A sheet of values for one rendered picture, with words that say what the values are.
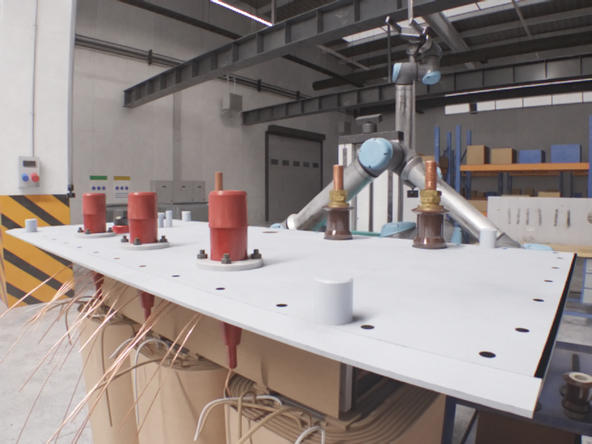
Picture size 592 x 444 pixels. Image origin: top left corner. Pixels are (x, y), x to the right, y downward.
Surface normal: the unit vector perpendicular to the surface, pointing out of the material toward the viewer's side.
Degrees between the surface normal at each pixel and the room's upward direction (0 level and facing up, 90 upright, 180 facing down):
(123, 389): 90
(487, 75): 90
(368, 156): 85
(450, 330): 0
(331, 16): 90
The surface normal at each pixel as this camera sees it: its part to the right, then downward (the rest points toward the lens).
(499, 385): -0.12, -0.97
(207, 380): 0.31, 0.07
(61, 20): 0.76, 0.05
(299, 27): -0.65, 0.06
